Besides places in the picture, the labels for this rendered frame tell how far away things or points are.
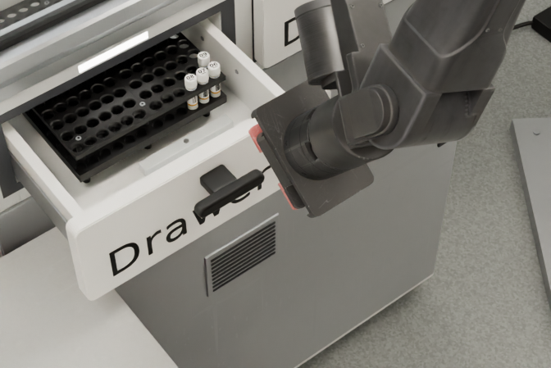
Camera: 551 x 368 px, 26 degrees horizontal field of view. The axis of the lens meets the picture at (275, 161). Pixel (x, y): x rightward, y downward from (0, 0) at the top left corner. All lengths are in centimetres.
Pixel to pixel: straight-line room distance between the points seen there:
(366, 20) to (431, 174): 94
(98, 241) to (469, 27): 44
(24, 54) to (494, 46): 48
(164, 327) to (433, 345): 63
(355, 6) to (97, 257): 36
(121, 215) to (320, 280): 76
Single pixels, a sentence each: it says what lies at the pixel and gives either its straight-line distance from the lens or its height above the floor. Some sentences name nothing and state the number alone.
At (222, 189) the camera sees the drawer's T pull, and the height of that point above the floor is 91.
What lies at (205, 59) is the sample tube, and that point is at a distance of 121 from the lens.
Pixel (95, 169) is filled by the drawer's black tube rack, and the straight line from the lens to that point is 118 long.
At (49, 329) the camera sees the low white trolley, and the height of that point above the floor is 76.
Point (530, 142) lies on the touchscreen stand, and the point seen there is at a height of 3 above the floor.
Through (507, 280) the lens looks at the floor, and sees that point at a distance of 218.
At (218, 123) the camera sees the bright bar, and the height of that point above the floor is 85.
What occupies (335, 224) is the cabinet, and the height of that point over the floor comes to 40.
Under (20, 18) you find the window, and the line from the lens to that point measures 112.
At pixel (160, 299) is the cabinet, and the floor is 48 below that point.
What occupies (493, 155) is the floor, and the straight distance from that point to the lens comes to 235.
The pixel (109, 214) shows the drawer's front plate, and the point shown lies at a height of 93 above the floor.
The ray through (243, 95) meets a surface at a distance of 126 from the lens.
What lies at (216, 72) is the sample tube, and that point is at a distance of 120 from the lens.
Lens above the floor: 177
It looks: 50 degrees down
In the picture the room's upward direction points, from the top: straight up
